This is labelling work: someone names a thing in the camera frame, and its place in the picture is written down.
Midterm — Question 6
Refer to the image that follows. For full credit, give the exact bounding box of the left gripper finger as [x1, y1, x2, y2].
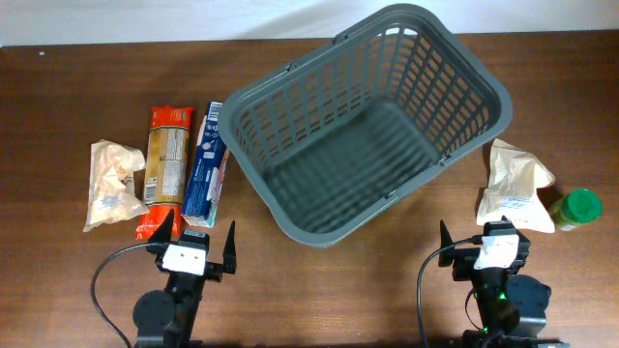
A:
[222, 220, 237, 265]
[148, 210, 175, 244]

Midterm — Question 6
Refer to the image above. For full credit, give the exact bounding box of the beige food bag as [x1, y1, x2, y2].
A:
[476, 139, 555, 234]
[83, 139, 148, 232]

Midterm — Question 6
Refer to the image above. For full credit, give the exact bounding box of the orange pasta package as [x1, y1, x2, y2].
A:
[135, 106, 194, 240]

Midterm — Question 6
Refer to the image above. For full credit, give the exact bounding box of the blue tissue box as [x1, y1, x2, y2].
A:
[182, 101, 229, 228]

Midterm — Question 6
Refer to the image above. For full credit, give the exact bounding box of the green lidded spice jar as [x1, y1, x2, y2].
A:
[549, 188, 604, 231]

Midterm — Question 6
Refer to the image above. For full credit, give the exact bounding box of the grey plastic basket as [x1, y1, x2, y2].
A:
[219, 4, 514, 247]

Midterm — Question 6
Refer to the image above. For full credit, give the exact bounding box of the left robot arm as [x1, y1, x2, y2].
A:
[133, 212, 237, 348]

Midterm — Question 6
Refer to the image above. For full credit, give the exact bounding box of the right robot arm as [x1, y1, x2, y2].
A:
[438, 217, 551, 347]

